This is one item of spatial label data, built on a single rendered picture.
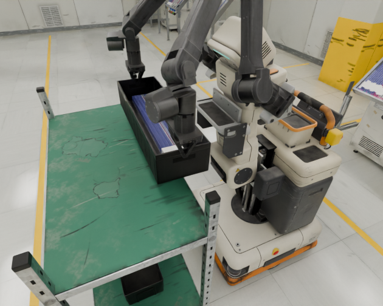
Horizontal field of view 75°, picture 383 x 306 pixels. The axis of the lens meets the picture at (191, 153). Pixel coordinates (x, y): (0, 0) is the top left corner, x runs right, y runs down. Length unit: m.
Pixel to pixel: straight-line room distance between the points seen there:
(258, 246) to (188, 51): 1.19
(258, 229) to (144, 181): 0.91
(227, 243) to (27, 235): 1.42
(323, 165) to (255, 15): 0.77
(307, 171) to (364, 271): 0.98
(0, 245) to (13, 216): 0.25
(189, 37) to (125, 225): 0.53
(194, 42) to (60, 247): 0.63
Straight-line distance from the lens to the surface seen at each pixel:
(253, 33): 0.80
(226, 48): 0.94
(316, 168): 1.28
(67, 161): 1.06
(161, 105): 0.58
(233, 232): 1.57
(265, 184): 1.22
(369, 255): 2.15
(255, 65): 0.79
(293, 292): 1.80
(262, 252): 1.54
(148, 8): 1.05
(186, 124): 0.64
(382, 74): 2.46
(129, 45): 1.13
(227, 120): 1.03
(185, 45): 0.62
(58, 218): 0.86
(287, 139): 1.33
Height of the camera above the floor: 1.56
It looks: 38 degrees down
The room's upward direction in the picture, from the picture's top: straight up
